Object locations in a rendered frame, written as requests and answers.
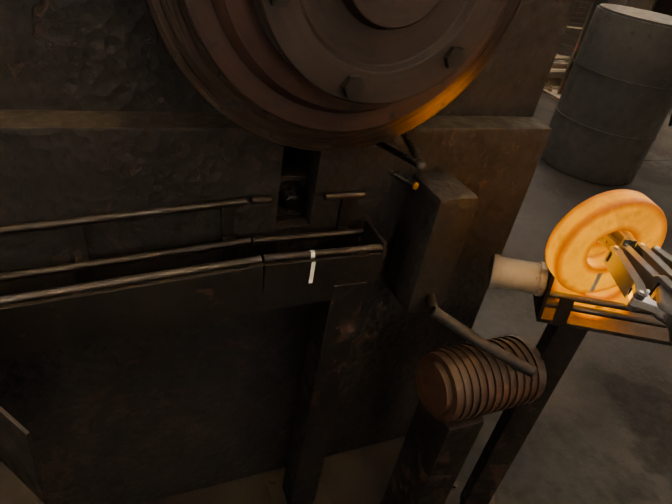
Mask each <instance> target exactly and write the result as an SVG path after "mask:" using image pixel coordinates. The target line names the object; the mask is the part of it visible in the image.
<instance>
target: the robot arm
mask: <svg viewBox="0 0 672 504"><path fill-rule="evenodd" d="M599 241H600V242H601V243H602V244H603V245H604V246H605V247H606V248H607V249H608V253H607V255H606V256H605V258H604V260H603V263H604V264H605V266H606V268H607V269H608V271H609V273H610V274H611V276H612V278H613V279H614V281H615V283H616V284H617V286H618V288H619V289H620V291H621V293H622V294H623V296H624V297H625V306H626V308H627V309H628V310H629V311H632V312H636V310H637V309H638V308H642V309H645V310H648V311H651V312H652V315H653V316H654V318H655V319H657V320H658V321H660V322H661V323H663V324H664V325H665V326H667V328H668V332H669V341H670V343H671V345H672V256H671V255H670V254H668V253H667V252H666V251H664V250H663V249H661V248H660V247H658V246H655V245H654V246H652V248H649V247H648V246H647V245H645V244H644V243H641V242H639V243H638V242H637V240H636V239H635V238H634V237H633V236H632V235H631V234H630V233H629V232H627V231H626V230H620V231H615V232H612V233H609V234H607V235H606V236H604V237H602V238H601V239H600V240H599ZM658 256H659V257H660V258H659V257H658Z"/></svg>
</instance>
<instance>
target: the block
mask: <svg viewBox="0 0 672 504"><path fill-rule="evenodd" d="M411 179H412V180H414V181H416V182H418V183H419V186H418V188H417V189H415V190H414V189H412V188H411V187H409V190H408V193H407V197H406V201H405V205H404V209H403V212H402V216H401V220H400V224H399V228H398V231H397V235H396V239H395V243H394V247H393V250H392V254H391V258H390V262H389V265H388V269H387V273H386V277H385V282H386V285H387V287H388V288H389V289H390V291H391V292H392V294H393V295H394V296H395V298H396V299H397V301H398V302H399V303H400V305H401V306H402V308H403V309H404V311H406V312H408V313H414V312H420V311H427V306H426V301H425V297H426V295H427V294H429V293H431V292H432V293H434V294H435V297H436V301H437V306H438V308H439V307H441V306H442V304H443V301H444V298H445V295H446V292H447V290H448V287H449V284H450V281H451V278H452V275H453V272H454V270H455V267H456V264H457V261H458V258H459V255H460V253H461V250H462V247H463V244H464V241H465V238H466V236H467V233H468V230H469V227H470V224H471V221H472V219H473V216H474V213H475V210H476V207H477V204H478V197H477V195H476V194H474V193H473V192H472V191H471V190H470V189H469V188H468V187H466V186H465V185H464V184H463V183H462V182H461V181H460V180H458V179H457V178H456V177H455V176H454V175H453V174H451V173H449V172H419V173H415V174H414V175H413V176H412V178H411Z"/></svg>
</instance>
